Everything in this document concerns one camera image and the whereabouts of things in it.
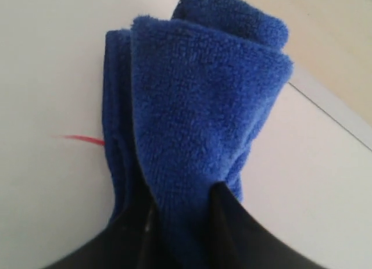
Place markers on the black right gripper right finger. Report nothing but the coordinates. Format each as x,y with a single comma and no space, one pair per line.
237,240

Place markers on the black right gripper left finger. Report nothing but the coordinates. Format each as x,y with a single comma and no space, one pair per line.
132,239

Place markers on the blue cloth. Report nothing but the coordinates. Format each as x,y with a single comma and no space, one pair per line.
183,99

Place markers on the white board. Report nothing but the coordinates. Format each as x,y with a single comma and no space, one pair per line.
308,177

